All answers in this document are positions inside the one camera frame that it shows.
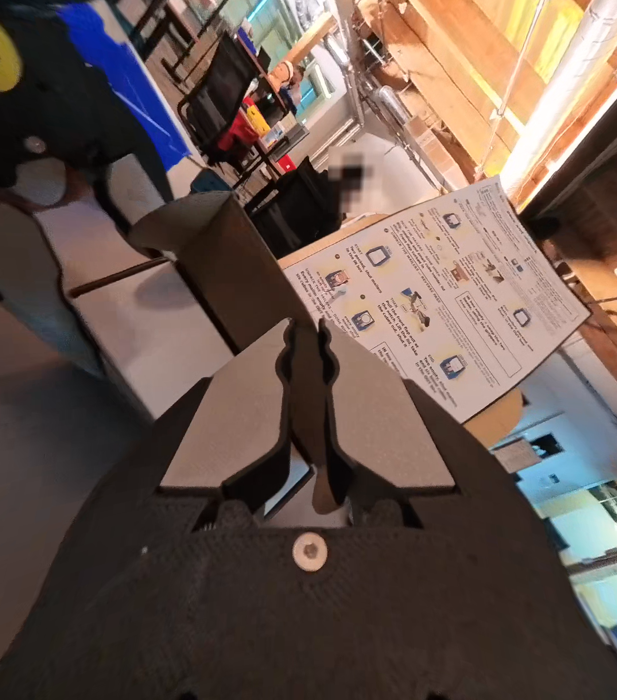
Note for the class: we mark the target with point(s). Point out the instruction sheet on stand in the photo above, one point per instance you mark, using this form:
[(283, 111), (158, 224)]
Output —
[(500, 421)]

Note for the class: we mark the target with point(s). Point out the printed instruction sheet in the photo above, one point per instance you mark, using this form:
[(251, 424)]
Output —
[(450, 301)]

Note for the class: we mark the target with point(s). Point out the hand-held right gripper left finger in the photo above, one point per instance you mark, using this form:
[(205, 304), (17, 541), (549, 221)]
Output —
[(221, 432)]

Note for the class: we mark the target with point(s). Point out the blue plastic bin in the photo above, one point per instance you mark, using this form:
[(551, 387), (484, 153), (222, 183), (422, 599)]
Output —
[(139, 93)]

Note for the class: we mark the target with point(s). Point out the white cardboard mailer box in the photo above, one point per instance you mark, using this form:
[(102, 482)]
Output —
[(150, 328)]

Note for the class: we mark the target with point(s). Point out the red storage bin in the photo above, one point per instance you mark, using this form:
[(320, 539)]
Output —
[(285, 164)]

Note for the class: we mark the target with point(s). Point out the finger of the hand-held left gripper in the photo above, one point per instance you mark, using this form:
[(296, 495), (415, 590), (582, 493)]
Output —
[(133, 186), (2, 246)]

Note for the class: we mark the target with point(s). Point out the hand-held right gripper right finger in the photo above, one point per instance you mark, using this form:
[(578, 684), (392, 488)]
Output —
[(385, 432)]

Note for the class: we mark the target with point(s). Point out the red bag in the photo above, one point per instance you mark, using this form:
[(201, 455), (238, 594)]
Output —
[(237, 128)]

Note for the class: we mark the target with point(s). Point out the yellow case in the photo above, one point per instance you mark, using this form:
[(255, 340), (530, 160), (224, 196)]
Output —
[(258, 120)]

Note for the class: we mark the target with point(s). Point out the black mesh office chair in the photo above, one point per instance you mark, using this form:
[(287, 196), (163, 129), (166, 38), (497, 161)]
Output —
[(221, 93), (292, 213)]

